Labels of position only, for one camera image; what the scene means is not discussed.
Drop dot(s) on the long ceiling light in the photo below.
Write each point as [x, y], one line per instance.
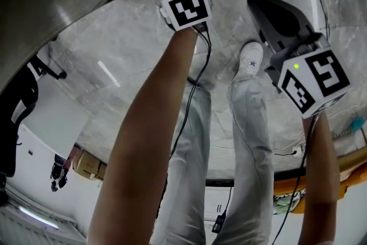
[38, 218]

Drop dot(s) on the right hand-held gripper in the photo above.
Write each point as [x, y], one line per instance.
[315, 83]

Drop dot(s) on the teal small object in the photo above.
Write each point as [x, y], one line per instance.
[357, 124]

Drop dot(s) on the cardboard box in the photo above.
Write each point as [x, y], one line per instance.
[87, 165]
[101, 172]

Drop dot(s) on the person's leg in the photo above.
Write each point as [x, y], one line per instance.
[192, 157]
[252, 146]

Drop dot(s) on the person's right leg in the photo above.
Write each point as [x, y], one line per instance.
[252, 146]

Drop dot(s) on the white power strip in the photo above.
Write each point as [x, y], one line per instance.
[298, 151]

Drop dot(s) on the person's left leg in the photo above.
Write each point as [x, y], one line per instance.
[192, 157]

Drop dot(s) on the white bathtub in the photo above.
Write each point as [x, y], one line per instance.
[54, 117]

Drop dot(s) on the person's right forearm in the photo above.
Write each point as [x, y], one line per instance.
[321, 175]

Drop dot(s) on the person's left forearm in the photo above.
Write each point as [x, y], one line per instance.
[143, 137]

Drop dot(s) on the pale green cloth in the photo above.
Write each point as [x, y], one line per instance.
[284, 203]

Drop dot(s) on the black office chair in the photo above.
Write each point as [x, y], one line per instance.
[14, 112]

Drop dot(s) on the person's right white shoe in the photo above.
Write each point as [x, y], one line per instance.
[250, 58]

